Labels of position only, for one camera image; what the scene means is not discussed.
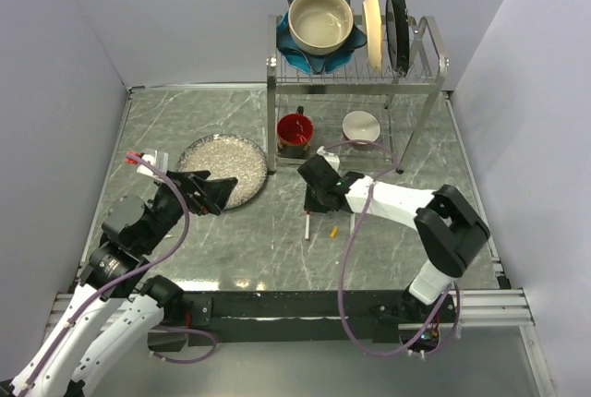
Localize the red and black mug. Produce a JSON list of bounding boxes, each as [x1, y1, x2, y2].
[[276, 106, 315, 159]]

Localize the white pen green tip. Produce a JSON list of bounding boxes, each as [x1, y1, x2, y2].
[[350, 214, 356, 234]]

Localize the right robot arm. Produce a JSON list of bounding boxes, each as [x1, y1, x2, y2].
[[297, 155, 490, 321]]

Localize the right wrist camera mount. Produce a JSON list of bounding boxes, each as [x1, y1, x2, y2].
[[317, 146, 340, 171]]

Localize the black base bar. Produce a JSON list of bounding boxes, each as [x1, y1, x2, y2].
[[180, 290, 435, 343]]

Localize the white pen red tip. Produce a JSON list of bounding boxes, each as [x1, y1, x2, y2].
[[304, 211, 310, 241]]

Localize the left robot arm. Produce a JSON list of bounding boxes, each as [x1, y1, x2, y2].
[[1, 171, 238, 396]]

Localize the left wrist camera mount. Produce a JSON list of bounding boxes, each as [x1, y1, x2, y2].
[[126, 149, 169, 178]]

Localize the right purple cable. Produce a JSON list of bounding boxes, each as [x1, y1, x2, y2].
[[322, 139, 463, 357]]

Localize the beige ceramic bowl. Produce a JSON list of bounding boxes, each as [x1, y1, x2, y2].
[[288, 0, 355, 55]]

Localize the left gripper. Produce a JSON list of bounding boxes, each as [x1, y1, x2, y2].
[[139, 168, 236, 252]]

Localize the cream plate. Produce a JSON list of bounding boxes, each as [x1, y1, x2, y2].
[[362, 0, 383, 76]]

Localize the steel dish rack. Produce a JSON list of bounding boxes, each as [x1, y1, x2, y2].
[[266, 16, 450, 174]]

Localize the small white bowl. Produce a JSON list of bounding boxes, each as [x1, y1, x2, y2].
[[342, 111, 381, 151]]

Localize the black plate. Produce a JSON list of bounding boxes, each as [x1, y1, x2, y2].
[[385, 0, 410, 77]]

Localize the blue flower-shaped bowl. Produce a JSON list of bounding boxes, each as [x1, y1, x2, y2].
[[276, 0, 367, 75]]

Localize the speckled ceramic plate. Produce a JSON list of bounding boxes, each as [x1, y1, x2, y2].
[[176, 133, 268, 210]]

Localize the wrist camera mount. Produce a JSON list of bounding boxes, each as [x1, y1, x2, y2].
[[317, 146, 340, 171], [126, 149, 169, 178]]

